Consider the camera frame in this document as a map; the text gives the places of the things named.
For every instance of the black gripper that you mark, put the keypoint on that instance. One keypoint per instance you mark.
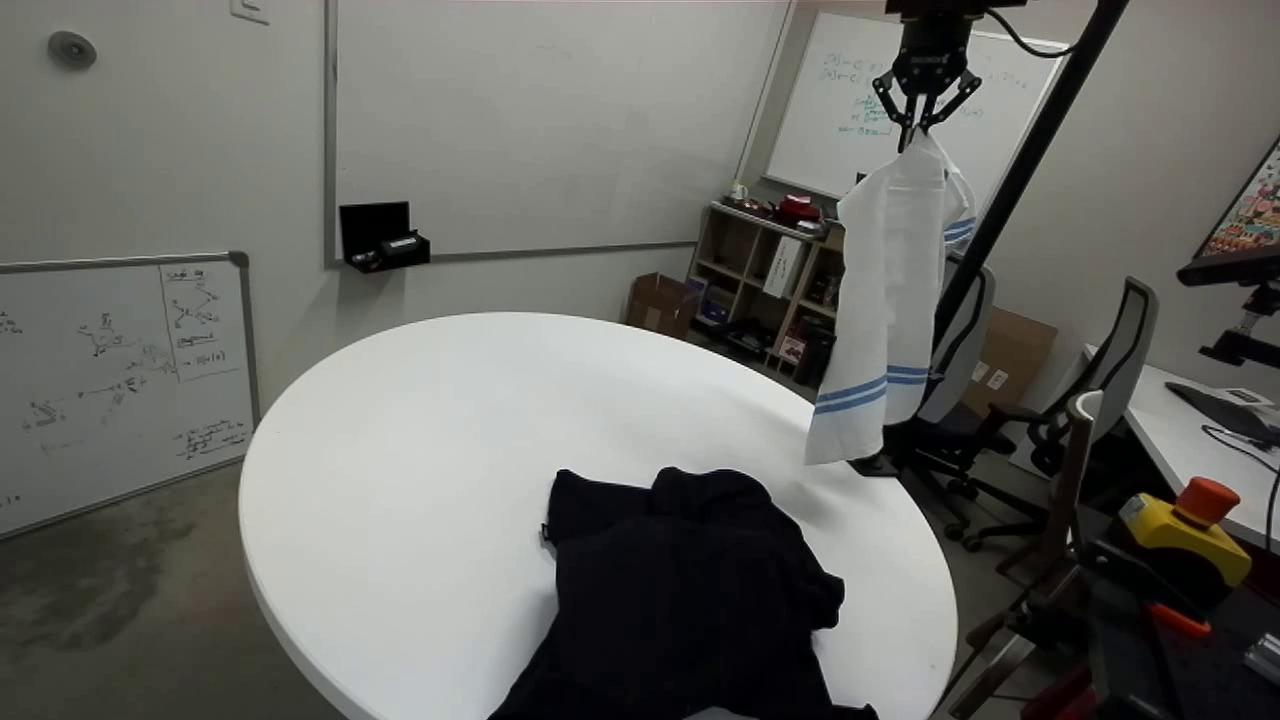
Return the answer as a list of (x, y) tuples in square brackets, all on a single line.
[(938, 46)]

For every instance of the white cloth with blue stripes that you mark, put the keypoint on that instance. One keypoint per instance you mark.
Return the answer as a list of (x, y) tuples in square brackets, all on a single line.
[(886, 264)]

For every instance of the black clamp-on stand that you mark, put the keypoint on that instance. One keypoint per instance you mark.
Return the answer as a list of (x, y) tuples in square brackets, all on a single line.
[(1034, 162)]

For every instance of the black monitor stand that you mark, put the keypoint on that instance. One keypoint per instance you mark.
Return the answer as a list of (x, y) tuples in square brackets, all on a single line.
[(1250, 342)]

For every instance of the black cloth garment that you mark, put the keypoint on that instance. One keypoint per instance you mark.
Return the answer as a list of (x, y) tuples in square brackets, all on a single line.
[(664, 612)]

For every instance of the whiteboard with green writing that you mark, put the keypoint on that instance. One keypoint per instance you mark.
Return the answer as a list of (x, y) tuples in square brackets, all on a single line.
[(825, 106)]

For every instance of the red object on shelf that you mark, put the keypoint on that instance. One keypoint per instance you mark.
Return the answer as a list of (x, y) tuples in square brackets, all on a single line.
[(798, 211)]

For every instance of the wooden shelf unit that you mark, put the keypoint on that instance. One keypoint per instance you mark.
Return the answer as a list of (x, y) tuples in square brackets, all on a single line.
[(762, 281)]

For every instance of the grey mesh office chair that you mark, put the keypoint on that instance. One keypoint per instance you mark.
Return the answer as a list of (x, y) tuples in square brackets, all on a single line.
[(960, 361)]

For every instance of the large flat cardboard box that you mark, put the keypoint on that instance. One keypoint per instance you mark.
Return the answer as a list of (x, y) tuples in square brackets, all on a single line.
[(1016, 358)]

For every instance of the black office chair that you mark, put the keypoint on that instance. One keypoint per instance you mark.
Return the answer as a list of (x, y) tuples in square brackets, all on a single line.
[(1122, 345)]

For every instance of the small brown cardboard box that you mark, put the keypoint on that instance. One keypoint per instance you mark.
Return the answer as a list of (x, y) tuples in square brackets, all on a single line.
[(660, 307)]

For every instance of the computer monitor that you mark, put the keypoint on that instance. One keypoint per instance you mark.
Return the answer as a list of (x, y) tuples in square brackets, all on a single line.
[(1246, 222)]

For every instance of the long brown metal bar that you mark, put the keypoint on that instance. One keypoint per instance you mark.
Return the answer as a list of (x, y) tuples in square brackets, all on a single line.
[(1075, 493)]

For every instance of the white desk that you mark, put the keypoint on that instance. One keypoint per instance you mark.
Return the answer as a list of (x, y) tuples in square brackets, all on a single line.
[(1180, 447)]

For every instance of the black keyboard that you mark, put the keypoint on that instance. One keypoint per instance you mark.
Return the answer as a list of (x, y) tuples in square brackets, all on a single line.
[(1226, 411)]

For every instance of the yellow emergency stop red button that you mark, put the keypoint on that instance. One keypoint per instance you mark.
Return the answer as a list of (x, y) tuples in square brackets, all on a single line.
[(1184, 532)]

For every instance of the black marker holder box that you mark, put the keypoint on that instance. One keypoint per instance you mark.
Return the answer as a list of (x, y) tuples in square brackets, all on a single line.
[(383, 234)]

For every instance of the black perforated mounting board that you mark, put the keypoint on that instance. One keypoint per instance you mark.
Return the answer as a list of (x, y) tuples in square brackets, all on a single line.
[(1200, 665)]

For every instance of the aluminium extrusion bar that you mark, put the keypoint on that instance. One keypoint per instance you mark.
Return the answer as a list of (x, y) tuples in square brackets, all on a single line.
[(1266, 657)]

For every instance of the framed whiteboard with sketches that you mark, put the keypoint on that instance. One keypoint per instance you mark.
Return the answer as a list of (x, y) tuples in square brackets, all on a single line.
[(105, 385)]

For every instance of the large wall whiteboard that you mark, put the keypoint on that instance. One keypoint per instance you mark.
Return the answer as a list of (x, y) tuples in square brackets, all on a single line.
[(563, 121)]

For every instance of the round grey wall device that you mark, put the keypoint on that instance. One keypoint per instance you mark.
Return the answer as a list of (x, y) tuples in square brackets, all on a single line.
[(75, 50)]

